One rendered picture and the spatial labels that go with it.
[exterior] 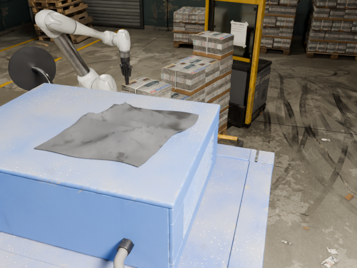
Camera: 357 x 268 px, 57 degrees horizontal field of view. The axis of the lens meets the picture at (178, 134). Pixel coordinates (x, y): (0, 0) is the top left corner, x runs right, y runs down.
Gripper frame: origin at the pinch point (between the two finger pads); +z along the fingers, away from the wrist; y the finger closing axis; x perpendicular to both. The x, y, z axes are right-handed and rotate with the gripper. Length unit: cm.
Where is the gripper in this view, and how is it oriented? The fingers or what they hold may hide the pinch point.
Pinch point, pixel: (127, 80)
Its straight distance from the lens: 285.9
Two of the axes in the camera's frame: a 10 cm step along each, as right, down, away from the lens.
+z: 0.0, 8.7, 4.9
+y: -8.1, -2.9, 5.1
